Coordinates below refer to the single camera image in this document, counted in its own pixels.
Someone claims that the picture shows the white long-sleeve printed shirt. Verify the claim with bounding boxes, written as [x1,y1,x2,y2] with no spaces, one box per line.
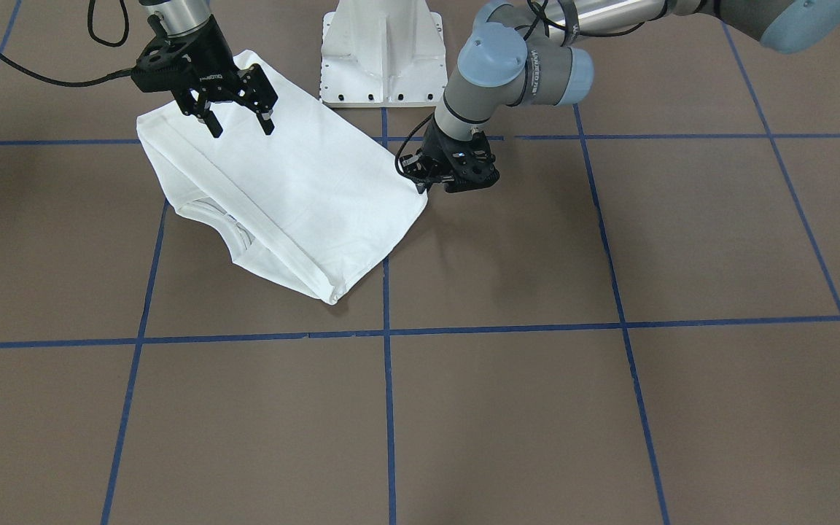
[136,50,427,305]

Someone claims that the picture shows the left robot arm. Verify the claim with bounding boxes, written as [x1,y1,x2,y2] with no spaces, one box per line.
[394,1,840,193]

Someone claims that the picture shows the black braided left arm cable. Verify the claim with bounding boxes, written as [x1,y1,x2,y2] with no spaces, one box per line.
[394,109,435,176]

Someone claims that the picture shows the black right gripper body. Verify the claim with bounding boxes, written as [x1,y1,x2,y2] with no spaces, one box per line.
[131,16,254,109]

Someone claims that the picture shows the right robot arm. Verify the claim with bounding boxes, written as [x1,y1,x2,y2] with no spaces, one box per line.
[131,1,278,139]

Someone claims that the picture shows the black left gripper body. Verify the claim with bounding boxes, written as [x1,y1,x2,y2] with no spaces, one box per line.
[417,122,500,194]

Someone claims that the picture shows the white camera mast base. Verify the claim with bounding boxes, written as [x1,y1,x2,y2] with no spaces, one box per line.
[319,1,448,109]

